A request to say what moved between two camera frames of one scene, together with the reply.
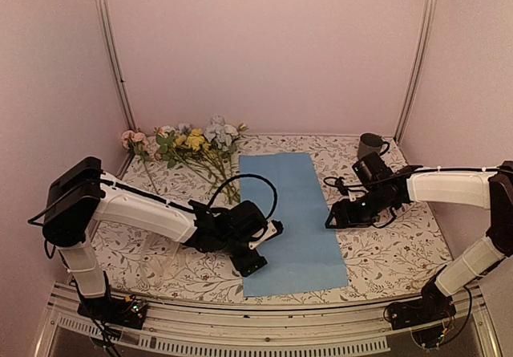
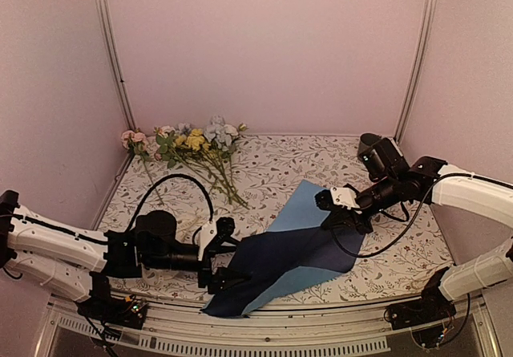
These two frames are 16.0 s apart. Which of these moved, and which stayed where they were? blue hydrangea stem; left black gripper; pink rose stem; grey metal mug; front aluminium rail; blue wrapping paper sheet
Moved: left black gripper; blue wrapping paper sheet
Stayed: blue hydrangea stem; front aluminium rail; grey metal mug; pink rose stem
